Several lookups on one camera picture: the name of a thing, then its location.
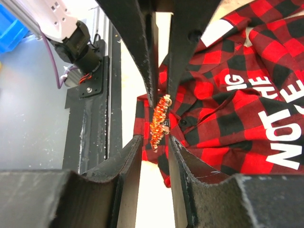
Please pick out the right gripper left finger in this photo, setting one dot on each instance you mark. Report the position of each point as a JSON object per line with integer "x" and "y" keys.
{"x": 103, "y": 197}

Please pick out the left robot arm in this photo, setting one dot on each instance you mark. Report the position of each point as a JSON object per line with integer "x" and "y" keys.
{"x": 55, "y": 20}

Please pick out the blue plastic bin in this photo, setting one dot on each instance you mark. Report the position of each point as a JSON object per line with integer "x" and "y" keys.
{"x": 12, "y": 31}

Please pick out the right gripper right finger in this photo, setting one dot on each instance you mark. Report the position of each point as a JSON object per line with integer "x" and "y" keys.
{"x": 204, "y": 197}

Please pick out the aluminium rail frame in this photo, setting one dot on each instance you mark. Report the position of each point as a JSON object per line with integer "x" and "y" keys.
{"x": 94, "y": 101}

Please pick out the red black plaid shirt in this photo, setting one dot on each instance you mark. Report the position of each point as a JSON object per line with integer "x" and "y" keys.
{"x": 240, "y": 104}

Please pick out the orange leaf brooch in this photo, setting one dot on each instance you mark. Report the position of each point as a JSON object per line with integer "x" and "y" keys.
{"x": 157, "y": 127}

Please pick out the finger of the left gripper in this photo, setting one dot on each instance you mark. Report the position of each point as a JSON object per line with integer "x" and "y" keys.
{"x": 135, "y": 21}
{"x": 188, "y": 22}

